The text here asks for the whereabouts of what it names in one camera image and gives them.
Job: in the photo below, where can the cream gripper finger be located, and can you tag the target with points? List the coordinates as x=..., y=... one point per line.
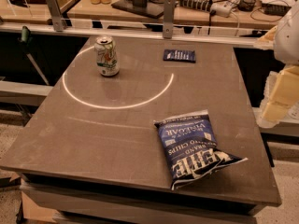
x=281, y=93

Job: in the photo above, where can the green white 7up can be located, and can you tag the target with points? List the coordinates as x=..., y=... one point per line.
x=106, y=56

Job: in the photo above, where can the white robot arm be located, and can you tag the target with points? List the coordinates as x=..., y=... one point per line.
x=286, y=42

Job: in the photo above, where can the black keyboard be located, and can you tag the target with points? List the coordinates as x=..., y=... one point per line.
x=276, y=10

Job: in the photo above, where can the blue kettle chips bag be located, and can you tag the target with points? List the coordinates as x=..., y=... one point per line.
x=190, y=148

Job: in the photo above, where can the small dark blue packet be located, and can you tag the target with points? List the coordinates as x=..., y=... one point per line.
x=178, y=55

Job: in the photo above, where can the black monitor stand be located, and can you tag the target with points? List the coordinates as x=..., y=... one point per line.
x=140, y=7

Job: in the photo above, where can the power strip with cables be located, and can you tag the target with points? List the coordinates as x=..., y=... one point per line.
x=208, y=6

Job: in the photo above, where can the middle metal bracket post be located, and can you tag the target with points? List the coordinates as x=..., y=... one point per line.
x=169, y=7

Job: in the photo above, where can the metal bracket post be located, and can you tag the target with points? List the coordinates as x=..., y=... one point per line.
x=56, y=15
x=169, y=7

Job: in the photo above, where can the left metal bracket post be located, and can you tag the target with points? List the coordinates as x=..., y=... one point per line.
x=56, y=15

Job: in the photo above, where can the metal rail barrier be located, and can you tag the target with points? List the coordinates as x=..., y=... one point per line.
x=232, y=40

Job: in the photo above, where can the green handled tool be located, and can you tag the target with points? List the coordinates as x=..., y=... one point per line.
x=24, y=41

